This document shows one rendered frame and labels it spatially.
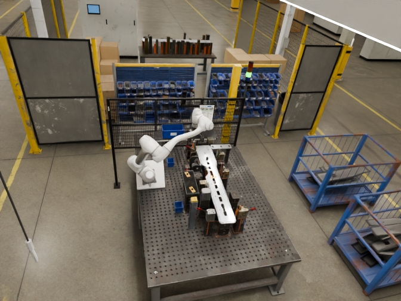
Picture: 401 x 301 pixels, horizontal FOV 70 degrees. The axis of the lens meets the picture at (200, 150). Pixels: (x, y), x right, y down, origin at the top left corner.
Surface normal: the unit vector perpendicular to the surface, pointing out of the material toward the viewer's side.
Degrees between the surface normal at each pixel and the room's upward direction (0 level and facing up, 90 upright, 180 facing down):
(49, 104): 89
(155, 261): 0
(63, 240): 0
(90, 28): 90
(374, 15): 90
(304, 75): 91
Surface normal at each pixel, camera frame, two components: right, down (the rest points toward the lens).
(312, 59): 0.25, 0.59
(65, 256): 0.09, -0.80
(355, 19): -0.97, 0.07
